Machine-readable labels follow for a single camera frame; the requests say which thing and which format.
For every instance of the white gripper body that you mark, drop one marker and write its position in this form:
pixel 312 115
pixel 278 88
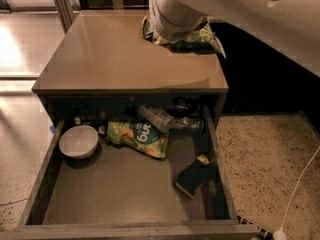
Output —
pixel 170 29

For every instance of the green jalapeno chip bag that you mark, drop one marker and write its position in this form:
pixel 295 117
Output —
pixel 202 41

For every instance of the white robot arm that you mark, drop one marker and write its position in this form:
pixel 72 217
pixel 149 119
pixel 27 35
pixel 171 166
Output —
pixel 292 27

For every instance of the grey cabinet with glossy top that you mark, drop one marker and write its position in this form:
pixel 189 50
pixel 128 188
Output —
pixel 103 53

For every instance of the green snack bag in drawer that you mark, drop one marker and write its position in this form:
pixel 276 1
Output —
pixel 140 135

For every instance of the white bowl in drawer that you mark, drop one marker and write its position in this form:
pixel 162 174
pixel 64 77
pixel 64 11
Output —
pixel 79 142

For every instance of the open grey top drawer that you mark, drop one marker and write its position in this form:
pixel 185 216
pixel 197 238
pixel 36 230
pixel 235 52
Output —
pixel 120 194

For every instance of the clear plastic water bottle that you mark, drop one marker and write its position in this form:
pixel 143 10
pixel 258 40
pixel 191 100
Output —
pixel 166 122

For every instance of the black and yellow sponge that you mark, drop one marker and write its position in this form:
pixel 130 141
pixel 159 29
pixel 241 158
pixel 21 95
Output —
pixel 199 172

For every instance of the blue tape piece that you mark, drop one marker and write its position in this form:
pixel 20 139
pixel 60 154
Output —
pixel 52 128

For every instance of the white cable plug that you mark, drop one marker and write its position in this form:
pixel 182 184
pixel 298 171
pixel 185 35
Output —
pixel 279 235

